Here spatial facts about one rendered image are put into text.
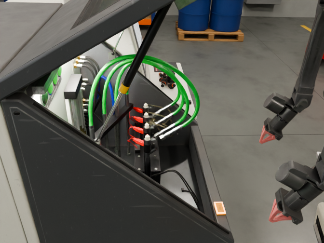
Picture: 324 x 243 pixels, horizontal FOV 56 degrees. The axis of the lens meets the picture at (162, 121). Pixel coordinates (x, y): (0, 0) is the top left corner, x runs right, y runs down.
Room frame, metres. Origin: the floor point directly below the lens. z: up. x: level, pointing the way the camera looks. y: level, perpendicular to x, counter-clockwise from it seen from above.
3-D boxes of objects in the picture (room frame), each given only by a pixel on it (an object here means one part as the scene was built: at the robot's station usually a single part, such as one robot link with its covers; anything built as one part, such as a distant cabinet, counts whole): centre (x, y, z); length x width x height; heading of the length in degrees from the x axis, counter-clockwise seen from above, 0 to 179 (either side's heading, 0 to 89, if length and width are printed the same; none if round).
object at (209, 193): (0.95, -0.19, 0.87); 0.62 x 0.04 x 0.16; 5
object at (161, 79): (1.67, -0.03, 1.01); 0.23 x 0.11 x 0.06; 5
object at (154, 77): (1.64, -0.03, 0.97); 0.70 x 0.22 x 0.03; 5
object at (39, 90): (0.90, 0.31, 1.43); 0.54 x 0.03 x 0.02; 5
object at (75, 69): (1.14, 0.34, 1.20); 0.13 x 0.03 x 0.31; 5
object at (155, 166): (1.05, 0.06, 0.91); 0.34 x 0.10 x 0.15; 5
